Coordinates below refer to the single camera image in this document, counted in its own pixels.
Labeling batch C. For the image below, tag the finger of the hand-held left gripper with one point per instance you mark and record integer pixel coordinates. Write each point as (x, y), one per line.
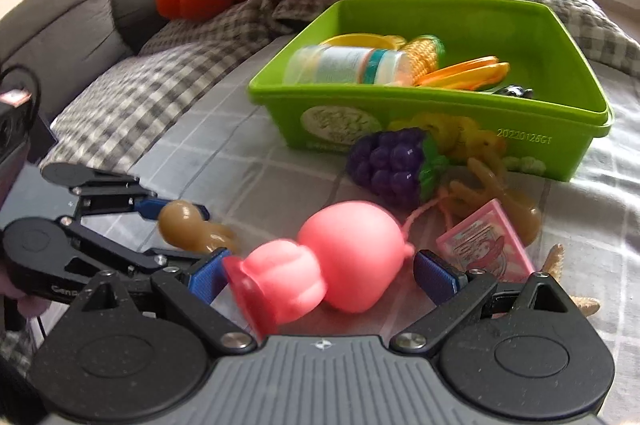
(115, 255)
(147, 207)

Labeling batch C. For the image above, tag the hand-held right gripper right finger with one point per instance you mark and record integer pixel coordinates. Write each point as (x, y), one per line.
(440, 277)

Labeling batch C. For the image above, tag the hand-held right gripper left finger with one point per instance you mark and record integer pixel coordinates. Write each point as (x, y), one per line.
(207, 275)

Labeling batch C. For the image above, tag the brown translucent toy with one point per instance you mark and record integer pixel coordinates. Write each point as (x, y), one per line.
(182, 220)

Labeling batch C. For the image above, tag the pink rubber toy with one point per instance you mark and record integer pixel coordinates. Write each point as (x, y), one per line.
(350, 245)

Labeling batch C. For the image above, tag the cow print hair claw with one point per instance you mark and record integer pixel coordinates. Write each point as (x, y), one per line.
(515, 92)

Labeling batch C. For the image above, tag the orange toy cup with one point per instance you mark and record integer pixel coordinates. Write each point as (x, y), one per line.
(470, 72)

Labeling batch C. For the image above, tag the yellow corn toy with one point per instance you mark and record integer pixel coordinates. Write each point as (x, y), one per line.
(422, 55)

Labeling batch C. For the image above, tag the cotton swab bottle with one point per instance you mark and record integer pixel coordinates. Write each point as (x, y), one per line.
(345, 65)

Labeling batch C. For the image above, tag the green plastic box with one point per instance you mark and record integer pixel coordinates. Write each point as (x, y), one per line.
(550, 55)

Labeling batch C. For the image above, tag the yellow toy plate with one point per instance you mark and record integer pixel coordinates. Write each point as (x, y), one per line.
(360, 40)

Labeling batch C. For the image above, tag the person's left hand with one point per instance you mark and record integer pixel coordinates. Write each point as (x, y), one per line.
(32, 306)

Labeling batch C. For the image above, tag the pink card pack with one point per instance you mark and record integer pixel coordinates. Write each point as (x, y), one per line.
(480, 245)

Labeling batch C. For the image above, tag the white grid bedsheet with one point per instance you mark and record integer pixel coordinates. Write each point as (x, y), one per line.
(225, 155)

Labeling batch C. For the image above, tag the amber translucent toy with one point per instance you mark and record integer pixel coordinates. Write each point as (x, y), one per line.
(525, 215)

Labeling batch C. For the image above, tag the tan starfish toy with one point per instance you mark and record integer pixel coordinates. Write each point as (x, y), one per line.
(555, 265)

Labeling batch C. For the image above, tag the purple grape toy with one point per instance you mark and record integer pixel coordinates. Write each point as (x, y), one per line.
(390, 165)

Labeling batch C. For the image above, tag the grey sofa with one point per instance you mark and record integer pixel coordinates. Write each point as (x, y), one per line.
(60, 20)

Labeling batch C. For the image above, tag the grey checked blanket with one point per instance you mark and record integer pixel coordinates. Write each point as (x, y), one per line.
(175, 70)

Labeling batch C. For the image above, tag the yellow translucent toy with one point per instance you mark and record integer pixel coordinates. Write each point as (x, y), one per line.
(475, 137)

